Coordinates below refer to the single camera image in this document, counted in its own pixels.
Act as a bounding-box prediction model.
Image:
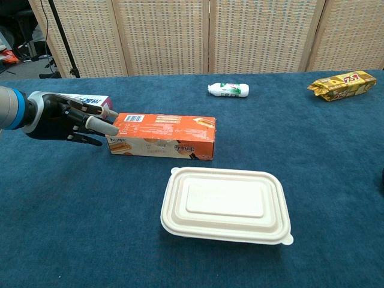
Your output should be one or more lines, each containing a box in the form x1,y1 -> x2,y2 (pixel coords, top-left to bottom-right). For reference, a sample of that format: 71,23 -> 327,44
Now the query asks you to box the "orange object on floor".
1,49 -> 20,64

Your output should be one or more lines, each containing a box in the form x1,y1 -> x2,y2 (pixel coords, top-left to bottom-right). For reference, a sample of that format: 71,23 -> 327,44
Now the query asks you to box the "woven wooden folding screen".
28,0 -> 384,78

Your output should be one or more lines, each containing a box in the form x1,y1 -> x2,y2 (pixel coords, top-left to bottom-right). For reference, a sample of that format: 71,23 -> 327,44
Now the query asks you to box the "black tripod stand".
47,0 -> 81,79

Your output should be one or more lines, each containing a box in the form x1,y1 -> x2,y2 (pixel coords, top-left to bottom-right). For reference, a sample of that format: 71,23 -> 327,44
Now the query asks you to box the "small white bottle green label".
207,82 -> 250,99

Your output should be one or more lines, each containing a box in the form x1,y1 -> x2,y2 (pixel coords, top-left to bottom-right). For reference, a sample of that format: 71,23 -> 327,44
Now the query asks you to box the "gold snack packet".
307,70 -> 377,103

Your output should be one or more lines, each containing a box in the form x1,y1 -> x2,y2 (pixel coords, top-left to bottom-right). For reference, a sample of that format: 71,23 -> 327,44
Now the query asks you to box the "white toothpaste box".
58,92 -> 113,113

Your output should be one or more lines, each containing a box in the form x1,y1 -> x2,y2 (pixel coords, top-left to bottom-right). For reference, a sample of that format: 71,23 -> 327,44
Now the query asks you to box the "orange snack box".
104,112 -> 217,161

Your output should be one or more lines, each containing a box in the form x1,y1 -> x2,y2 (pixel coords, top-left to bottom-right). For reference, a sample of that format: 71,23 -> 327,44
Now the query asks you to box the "blue table cloth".
0,69 -> 384,288

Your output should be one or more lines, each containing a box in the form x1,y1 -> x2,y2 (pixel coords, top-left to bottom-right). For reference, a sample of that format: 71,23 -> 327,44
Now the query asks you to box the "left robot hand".
22,91 -> 120,148

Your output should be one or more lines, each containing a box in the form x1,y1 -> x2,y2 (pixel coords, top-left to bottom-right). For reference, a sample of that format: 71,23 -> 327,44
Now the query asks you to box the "beige lidded food container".
160,166 -> 295,246

